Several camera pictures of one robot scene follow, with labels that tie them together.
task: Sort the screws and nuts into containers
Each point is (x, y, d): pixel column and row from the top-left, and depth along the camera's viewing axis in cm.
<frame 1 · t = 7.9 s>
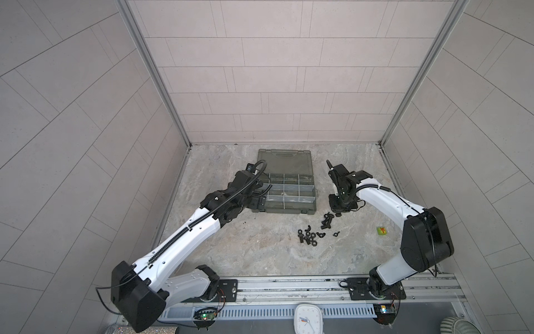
left hand: (256, 190, 78), fingers open
right hand: (334, 209, 86), fingers closed
translucent grey organizer box: (290, 173, 107), on the table
black hex bolt: (300, 235, 85), on the table
black wing nut: (309, 227, 88), on the table
black hex nut: (314, 243, 84), on the table
black wing nut 2: (320, 235, 85), on the table
black wing nut 3: (335, 233, 86), on the table

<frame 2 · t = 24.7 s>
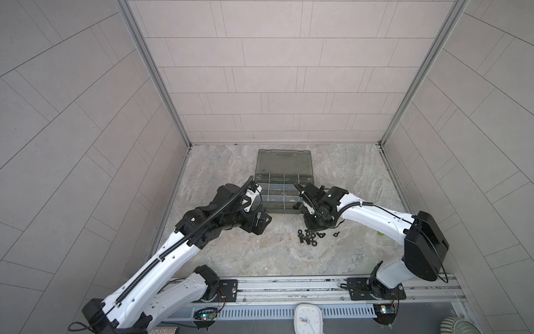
left hand: (264, 212, 69), fingers open
right hand: (309, 228, 81), fingers open
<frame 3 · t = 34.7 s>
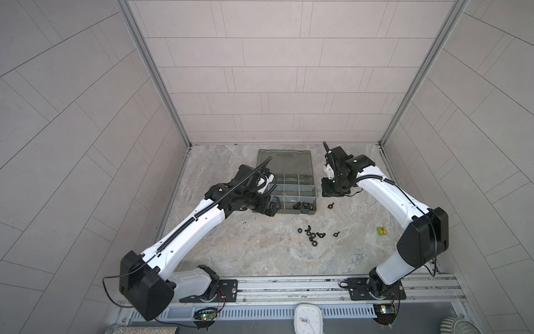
left hand: (275, 201, 75), fingers open
right hand: (321, 192, 83), fingers open
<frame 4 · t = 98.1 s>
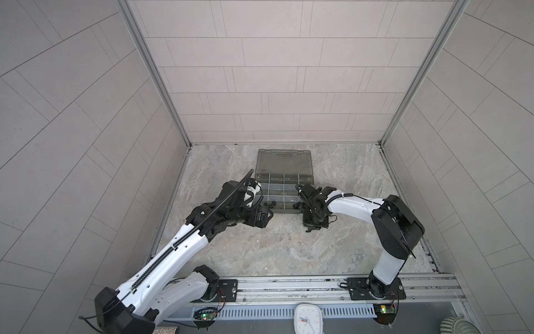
left hand: (266, 211, 73), fingers open
right hand: (306, 227, 88), fingers closed
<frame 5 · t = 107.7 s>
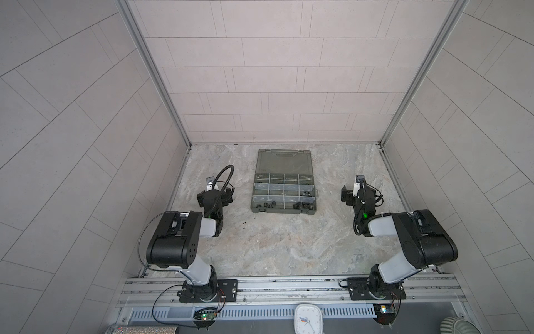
left hand: (218, 185, 95), fingers open
right hand: (355, 183, 94), fingers open
